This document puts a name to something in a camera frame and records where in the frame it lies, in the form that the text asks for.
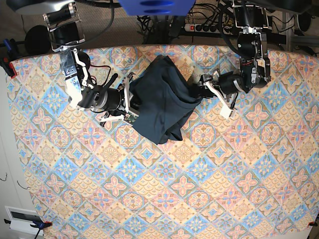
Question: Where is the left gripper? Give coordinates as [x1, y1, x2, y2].
[190, 72, 246, 99]

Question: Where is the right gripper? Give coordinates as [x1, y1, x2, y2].
[77, 73, 142, 112]

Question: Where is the dark navy t-shirt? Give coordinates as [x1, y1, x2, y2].
[130, 55, 202, 144]

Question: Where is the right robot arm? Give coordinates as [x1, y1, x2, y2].
[6, 0, 138, 114]

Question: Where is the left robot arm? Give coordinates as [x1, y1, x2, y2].
[196, 0, 313, 98]

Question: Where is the white power strip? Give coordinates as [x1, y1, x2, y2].
[180, 23, 220, 35]

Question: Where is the colourful patterned tablecloth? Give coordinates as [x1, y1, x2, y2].
[6, 50, 319, 239]

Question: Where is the upper left table clamp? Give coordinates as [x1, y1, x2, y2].
[0, 39, 17, 79]

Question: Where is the table clamp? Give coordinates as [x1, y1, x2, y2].
[308, 222, 318, 227]
[0, 39, 17, 79]
[4, 219, 52, 239]

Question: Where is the lower left table clamp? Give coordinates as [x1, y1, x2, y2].
[4, 219, 52, 239]

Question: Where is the white floor vent box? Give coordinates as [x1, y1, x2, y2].
[5, 206, 41, 235]

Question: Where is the lower right table clamp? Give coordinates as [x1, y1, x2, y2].
[308, 222, 318, 227]

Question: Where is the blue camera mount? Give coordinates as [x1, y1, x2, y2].
[119, 0, 195, 16]

